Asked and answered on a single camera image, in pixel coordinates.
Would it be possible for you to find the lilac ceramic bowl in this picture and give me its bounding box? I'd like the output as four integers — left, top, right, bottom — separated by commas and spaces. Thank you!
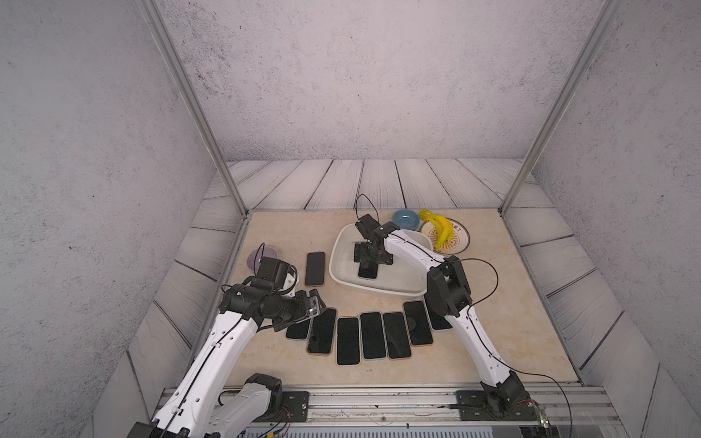
246, 246, 279, 274

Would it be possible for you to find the black phone lilac case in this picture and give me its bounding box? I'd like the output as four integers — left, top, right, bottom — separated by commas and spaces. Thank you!
286, 319, 313, 341

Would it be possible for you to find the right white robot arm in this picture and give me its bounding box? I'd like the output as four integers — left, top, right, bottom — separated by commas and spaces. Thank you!
355, 214, 529, 419

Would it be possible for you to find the black phone pink edge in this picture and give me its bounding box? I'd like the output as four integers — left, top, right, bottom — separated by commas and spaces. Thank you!
424, 299, 452, 331

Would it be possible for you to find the aluminium frame post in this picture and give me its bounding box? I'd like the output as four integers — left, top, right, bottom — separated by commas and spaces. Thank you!
498, 0, 624, 218
137, 0, 248, 216

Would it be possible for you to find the round patterned plate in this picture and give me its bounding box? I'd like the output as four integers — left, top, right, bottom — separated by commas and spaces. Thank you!
420, 218, 471, 256

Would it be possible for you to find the blue ceramic bowl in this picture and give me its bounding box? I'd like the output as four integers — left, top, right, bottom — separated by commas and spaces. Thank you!
392, 209, 423, 231

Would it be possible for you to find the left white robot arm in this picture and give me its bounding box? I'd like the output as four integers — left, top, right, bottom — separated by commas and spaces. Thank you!
128, 277, 326, 437

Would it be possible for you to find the right aluminium frame post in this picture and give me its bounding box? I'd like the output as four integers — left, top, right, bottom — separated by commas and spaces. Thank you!
498, 0, 624, 218

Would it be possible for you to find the black phone cream case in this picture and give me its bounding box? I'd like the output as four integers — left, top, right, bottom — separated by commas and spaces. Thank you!
336, 317, 361, 366

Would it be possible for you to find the left aluminium frame post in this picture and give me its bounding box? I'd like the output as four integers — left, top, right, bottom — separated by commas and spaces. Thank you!
137, 0, 248, 216

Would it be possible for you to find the black phone mint case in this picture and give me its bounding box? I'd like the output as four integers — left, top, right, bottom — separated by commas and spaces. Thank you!
358, 261, 379, 279

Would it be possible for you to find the black phone pink case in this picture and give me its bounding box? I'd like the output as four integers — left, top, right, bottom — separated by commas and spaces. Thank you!
383, 312, 412, 360

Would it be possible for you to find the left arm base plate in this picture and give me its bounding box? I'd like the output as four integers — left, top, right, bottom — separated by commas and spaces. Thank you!
253, 391, 310, 423

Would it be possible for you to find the white plastic storage box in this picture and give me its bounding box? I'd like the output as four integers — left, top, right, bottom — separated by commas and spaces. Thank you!
327, 223, 434, 299

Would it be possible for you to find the yellow banana toy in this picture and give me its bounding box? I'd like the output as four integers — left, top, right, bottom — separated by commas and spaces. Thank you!
419, 209, 455, 250

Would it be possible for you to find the cracked phone pink case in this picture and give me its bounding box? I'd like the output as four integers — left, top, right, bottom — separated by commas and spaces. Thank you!
307, 308, 337, 355

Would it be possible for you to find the black phone green case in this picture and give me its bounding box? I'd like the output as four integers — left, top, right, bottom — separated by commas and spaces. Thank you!
360, 312, 387, 360

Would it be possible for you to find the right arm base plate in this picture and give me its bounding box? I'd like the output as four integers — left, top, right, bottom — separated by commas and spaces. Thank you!
449, 391, 540, 422

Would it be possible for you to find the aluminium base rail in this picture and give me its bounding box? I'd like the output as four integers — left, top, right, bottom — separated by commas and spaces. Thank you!
147, 382, 625, 438

